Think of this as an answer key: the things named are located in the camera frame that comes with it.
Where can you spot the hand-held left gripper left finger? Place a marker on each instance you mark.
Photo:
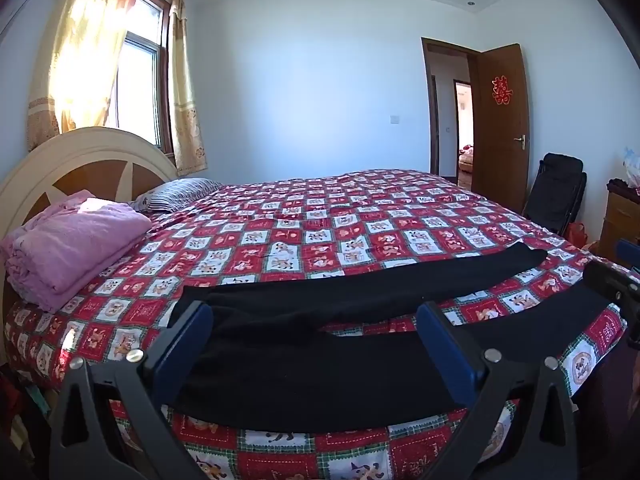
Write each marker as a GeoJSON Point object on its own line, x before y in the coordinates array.
{"type": "Point", "coordinates": [186, 345]}

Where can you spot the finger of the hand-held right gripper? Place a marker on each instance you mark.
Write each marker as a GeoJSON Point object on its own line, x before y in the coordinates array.
{"type": "Point", "coordinates": [607, 280]}
{"type": "Point", "coordinates": [630, 252]}

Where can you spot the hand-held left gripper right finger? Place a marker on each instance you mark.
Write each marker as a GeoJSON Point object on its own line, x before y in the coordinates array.
{"type": "Point", "coordinates": [447, 350]}

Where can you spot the black pants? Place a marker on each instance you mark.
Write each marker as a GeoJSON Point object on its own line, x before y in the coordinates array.
{"type": "Point", "coordinates": [325, 370]}

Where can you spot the wooden cabinet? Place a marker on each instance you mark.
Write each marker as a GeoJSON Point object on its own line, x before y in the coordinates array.
{"type": "Point", "coordinates": [617, 220]}

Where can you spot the red bag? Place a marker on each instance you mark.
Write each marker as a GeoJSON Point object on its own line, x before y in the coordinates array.
{"type": "Point", "coordinates": [576, 234]}

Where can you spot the dark red cloth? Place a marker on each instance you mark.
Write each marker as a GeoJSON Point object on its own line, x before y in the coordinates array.
{"type": "Point", "coordinates": [620, 185]}

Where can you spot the black folding chair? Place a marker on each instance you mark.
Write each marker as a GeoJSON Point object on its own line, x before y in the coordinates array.
{"type": "Point", "coordinates": [557, 185]}

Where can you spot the striped pillow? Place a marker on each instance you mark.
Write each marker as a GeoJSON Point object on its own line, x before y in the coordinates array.
{"type": "Point", "coordinates": [175, 195]}

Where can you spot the folded pink blanket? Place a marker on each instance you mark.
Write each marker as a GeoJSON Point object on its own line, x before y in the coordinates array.
{"type": "Point", "coordinates": [65, 245]}

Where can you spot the brown wooden door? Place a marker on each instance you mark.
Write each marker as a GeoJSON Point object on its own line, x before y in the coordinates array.
{"type": "Point", "coordinates": [502, 160]}

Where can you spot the red printed patchwork bed cover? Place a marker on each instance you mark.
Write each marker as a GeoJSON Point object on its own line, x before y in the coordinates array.
{"type": "Point", "coordinates": [300, 220]}

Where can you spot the red paper door decoration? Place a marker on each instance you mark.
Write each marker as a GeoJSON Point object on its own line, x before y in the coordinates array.
{"type": "Point", "coordinates": [502, 91]}

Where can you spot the cream and wood headboard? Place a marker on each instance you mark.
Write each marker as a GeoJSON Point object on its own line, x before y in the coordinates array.
{"type": "Point", "coordinates": [30, 170]}

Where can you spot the brown door frame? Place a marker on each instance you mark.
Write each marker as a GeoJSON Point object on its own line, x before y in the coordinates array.
{"type": "Point", "coordinates": [426, 110]}

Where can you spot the window with brown frame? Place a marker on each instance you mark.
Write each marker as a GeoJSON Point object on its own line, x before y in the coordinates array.
{"type": "Point", "coordinates": [145, 85]}

